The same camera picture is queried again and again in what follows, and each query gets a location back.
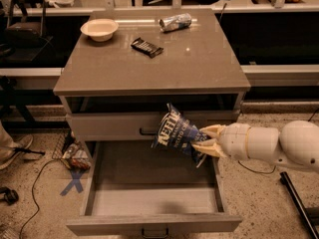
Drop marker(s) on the black wheel caster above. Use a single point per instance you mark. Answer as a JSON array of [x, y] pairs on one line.
[[8, 195]]

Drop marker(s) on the crushed silver blue can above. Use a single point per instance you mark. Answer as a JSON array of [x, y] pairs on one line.
[[176, 22]]

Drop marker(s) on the grey drawer cabinet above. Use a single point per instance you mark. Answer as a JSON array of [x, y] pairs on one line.
[[196, 71]]

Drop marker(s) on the wire snack basket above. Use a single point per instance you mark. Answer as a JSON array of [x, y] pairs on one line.
[[70, 152]]

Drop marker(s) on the blue tape cross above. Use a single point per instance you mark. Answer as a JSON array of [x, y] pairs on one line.
[[74, 183]]

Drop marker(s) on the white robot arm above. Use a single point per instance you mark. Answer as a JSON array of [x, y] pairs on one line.
[[296, 146]]

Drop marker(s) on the black metal bar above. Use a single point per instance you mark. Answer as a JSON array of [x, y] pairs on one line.
[[309, 216]]

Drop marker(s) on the blue kettle chip bag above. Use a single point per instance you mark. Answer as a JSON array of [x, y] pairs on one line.
[[178, 132]]

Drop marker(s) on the closed grey upper drawer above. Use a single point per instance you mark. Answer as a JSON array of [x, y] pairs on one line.
[[135, 126]]

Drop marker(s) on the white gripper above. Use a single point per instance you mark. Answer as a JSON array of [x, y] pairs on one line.
[[233, 140]]

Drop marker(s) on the black chair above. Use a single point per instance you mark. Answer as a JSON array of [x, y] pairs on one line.
[[25, 41]]

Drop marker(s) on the open grey bottom drawer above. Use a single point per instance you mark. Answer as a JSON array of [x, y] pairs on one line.
[[134, 189]]

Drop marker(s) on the white paper bowl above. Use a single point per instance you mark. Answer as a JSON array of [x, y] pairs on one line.
[[100, 30]]

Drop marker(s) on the black candy bar wrapper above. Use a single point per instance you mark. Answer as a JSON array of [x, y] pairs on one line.
[[146, 48]]

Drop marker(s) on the grey sneaker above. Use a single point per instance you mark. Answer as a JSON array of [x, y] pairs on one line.
[[10, 149]]

